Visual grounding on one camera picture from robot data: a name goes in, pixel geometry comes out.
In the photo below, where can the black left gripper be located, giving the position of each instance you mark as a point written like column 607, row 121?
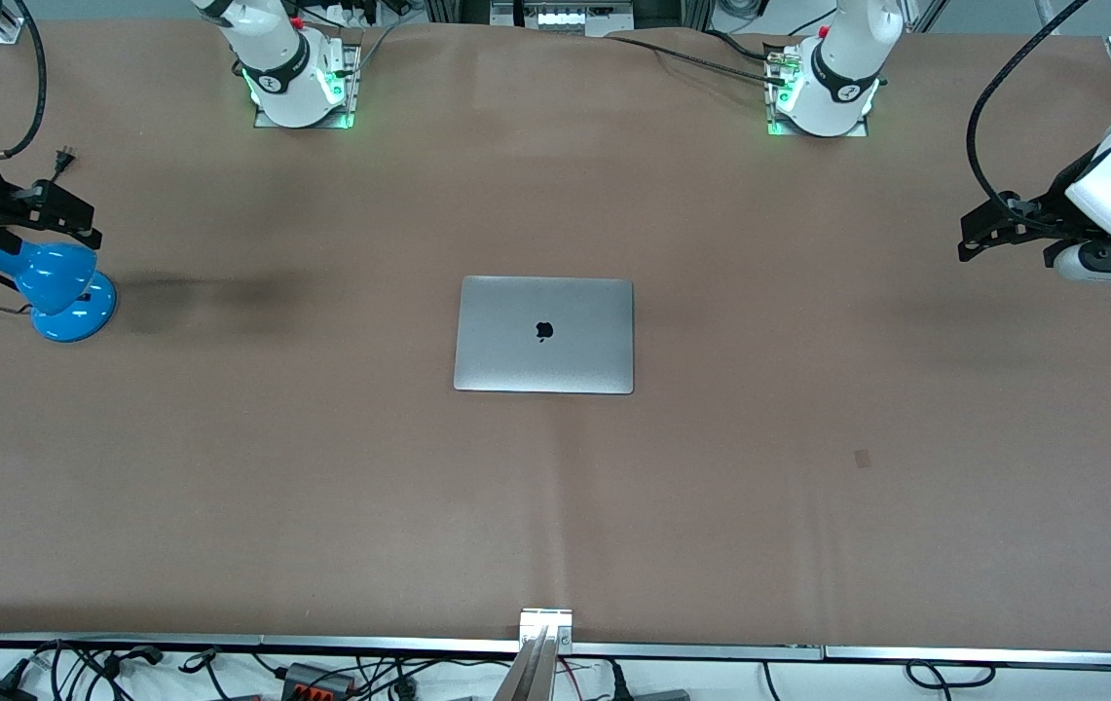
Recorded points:
column 1054, row 203

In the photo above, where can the silver grey laptop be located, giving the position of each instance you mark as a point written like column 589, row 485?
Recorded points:
column 516, row 331

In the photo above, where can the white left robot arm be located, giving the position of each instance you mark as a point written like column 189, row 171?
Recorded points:
column 847, row 68

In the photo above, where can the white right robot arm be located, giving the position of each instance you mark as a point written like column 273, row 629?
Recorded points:
column 277, row 58

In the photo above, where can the blue desk lamp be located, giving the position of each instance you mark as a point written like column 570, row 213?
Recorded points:
column 68, row 292

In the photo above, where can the brown table mat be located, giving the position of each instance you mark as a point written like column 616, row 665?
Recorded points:
column 224, row 487

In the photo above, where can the white power strip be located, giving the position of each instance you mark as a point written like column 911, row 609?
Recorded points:
column 565, row 18

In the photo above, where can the black adapter with orange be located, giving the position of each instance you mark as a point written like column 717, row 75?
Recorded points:
column 316, row 677

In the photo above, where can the grey box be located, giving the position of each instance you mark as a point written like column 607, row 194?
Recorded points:
column 662, row 696

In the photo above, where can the black mains plug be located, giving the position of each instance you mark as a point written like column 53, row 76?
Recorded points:
column 618, row 686

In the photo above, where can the aluminium profile bar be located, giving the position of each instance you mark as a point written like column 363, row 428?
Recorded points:
column 536, row 662

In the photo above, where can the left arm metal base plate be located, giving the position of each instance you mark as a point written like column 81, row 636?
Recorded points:
column 777, row 68

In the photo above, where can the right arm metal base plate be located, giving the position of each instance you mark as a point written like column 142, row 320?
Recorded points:
column 354, row 88

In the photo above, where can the metal table edge rail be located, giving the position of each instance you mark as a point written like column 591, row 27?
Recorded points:
column 224, row 644

